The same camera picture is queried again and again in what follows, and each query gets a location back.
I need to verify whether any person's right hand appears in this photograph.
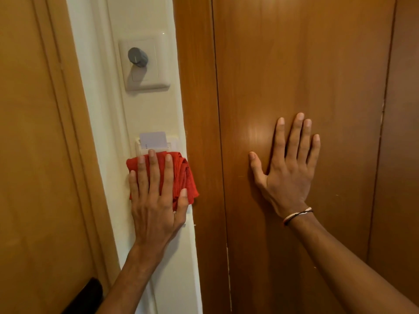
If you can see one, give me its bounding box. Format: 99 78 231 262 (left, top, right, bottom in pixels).
248 113 321 220

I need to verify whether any person's left hand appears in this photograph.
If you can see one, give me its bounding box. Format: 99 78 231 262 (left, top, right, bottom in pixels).
128 149 189 255

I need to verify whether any red cleaning cloth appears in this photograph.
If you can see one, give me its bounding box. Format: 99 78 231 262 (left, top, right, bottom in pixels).
126 151 200 211

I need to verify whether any person's right forearm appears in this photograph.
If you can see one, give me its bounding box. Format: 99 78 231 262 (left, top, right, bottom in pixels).
287 212 419 314

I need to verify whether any person's left forearm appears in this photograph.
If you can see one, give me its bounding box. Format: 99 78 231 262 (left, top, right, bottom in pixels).
96 242 166 314

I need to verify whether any white key card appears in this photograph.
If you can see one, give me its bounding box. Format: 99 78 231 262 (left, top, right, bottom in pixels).
139 131 169 150

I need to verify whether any wooden wardrobe door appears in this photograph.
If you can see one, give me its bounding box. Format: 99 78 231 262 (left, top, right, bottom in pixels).
212 0 397 314

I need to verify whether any wooden wardrobe side panel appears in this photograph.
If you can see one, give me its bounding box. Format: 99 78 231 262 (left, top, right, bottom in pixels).
367 0 419 306

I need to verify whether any wooden room door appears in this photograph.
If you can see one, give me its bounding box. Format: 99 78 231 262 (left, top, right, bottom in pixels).
0 0 122 314

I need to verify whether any grey round dimmer knob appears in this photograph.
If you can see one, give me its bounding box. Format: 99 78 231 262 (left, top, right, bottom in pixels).
128 47 149 68

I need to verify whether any white card holder switch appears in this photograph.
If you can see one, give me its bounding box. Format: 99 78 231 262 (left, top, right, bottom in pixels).
135 135 180 157

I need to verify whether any white and black wrist bracelet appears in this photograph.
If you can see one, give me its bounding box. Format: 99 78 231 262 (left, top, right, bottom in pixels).
283 207 314 226

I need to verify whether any wooden door frame post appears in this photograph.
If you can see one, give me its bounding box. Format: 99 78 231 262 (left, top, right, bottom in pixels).
172 0 232 314

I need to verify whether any white wall switch plate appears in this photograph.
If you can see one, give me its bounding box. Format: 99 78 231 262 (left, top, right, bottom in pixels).
118 32 172 92

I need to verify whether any black door handle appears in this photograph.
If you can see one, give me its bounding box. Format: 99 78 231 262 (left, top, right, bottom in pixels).
62 277 104 314

